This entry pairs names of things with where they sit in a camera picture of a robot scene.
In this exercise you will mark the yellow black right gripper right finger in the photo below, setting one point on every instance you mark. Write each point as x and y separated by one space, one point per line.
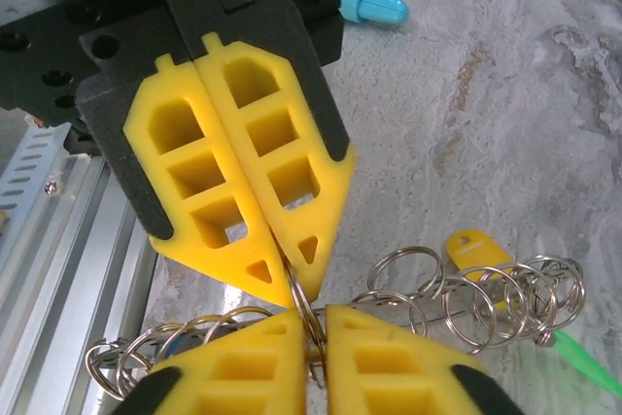
340 376

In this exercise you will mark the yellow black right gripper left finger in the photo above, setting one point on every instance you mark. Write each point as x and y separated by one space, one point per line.
272 386

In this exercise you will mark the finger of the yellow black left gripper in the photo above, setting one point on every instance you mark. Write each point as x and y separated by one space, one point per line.
146 177
311 201

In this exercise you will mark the yellow plastic key tag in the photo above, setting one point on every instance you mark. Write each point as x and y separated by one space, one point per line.
473 252

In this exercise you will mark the green plastic key tag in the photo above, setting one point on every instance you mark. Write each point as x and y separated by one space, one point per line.
583 361

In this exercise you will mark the aluminium frame rail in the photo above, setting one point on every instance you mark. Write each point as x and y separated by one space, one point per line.
73 264

